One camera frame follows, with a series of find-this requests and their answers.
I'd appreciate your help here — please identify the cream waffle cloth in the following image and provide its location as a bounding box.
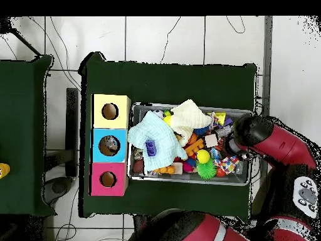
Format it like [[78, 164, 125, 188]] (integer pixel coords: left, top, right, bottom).
[[169, 99, 213, 148]]

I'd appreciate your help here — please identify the clear packet with blue print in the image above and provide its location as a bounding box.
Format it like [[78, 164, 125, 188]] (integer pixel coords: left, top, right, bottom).
[[103, 136, 120, 153]]

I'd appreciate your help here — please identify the small blue-white plastic packet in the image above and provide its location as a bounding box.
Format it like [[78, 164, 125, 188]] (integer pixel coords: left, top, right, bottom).
[[209, 147, 222, 160]]

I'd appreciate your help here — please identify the colourful polka dot cloth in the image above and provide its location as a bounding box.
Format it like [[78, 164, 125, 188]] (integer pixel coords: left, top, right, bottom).
[[213, 155, 240, 175]]

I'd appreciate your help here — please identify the wooden box with three holes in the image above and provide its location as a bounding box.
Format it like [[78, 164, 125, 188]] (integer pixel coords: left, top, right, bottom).
[[88, 94, 132, 197]]

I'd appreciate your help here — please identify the mint green waffle cloth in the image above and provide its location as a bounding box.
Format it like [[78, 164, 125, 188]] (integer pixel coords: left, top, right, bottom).
[[127, 110, 188, 175]]

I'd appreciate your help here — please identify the blue plastic building block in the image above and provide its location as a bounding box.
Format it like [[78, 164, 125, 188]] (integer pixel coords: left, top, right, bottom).
[[144, 139, 157, 158]]

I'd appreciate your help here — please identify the plain yellow ball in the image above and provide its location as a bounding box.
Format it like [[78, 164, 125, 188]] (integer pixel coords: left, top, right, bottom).
[[196, 149, 211, 164]]

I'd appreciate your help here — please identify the dark green table cloth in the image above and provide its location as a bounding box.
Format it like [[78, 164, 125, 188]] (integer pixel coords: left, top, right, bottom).
[[0, 54, 57, 217], [78, 51, 258, 218]]

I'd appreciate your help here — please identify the green spiky rubber ball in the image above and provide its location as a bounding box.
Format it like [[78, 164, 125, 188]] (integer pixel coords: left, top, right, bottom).
[[196, 159, 217, 181]]

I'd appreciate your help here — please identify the yellow wedge block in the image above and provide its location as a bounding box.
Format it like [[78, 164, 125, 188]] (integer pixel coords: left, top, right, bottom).
[[214, 112, 227, 126]]

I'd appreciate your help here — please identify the black rod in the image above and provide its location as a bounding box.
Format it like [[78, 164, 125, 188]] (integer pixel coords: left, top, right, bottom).
[[8, 26, 43, 57]]

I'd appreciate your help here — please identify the yellow toy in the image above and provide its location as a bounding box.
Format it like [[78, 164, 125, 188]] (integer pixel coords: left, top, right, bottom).
[[0, 163, 11, 179]]

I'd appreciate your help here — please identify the silver wire mesh bin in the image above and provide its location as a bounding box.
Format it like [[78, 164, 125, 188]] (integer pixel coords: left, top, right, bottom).
[[127, 102, 254, 187]]

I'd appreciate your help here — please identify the grey metal post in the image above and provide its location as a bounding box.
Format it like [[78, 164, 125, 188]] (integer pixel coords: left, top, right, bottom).
[[261, 16, 273, 117]]

